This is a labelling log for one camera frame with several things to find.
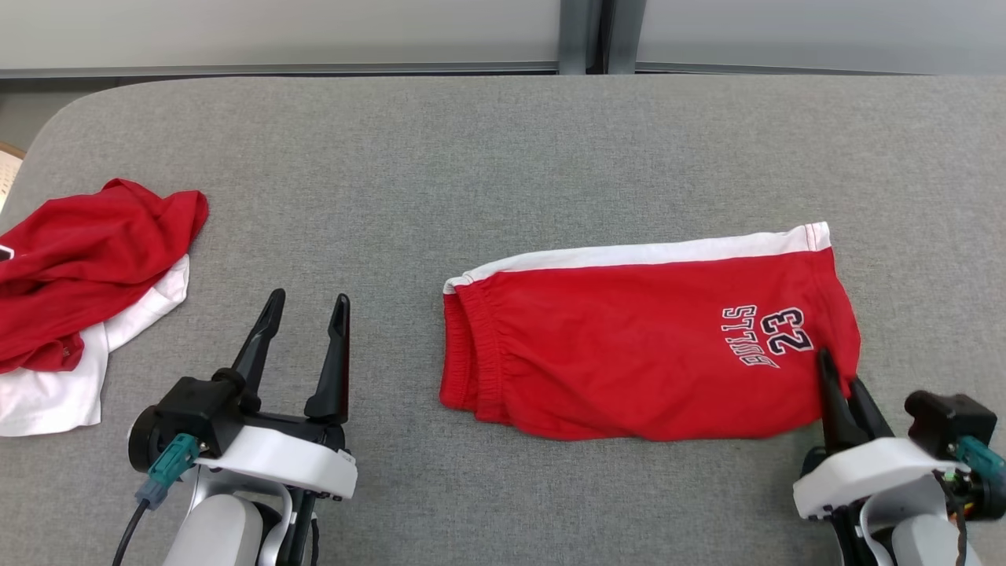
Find red white basketball shorts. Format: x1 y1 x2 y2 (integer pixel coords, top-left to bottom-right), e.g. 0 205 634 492
439 222 862 443

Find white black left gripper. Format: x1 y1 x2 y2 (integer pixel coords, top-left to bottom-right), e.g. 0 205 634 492
196 289 359 502

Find grey wall base rail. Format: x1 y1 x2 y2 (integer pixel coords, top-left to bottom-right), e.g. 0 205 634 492
637 61 1006 77
0 62 561 80

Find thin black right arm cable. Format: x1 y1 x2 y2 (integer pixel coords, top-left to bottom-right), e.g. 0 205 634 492
934 470 968 566

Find white wood-rimmed chair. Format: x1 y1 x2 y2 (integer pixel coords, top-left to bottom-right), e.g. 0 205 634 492
0 141 26 215

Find grey partition post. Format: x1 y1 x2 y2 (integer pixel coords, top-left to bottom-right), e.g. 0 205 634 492
559 0 603 76
605 0 646 75

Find red white t-shirt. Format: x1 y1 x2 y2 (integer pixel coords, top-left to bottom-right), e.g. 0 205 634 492
0 178 210 438

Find teal plug camera cable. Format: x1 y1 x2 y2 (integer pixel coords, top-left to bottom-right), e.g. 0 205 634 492
112 432 203 566
953 435 1006 482

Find teal plug left camera cable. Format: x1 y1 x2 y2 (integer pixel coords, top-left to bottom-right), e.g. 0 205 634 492
112 432 203 566

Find teal plug right camera cable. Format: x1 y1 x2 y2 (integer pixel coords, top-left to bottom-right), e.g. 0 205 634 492
953 435 1006 482

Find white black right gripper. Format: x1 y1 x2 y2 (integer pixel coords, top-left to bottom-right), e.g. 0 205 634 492
792 348 972 520

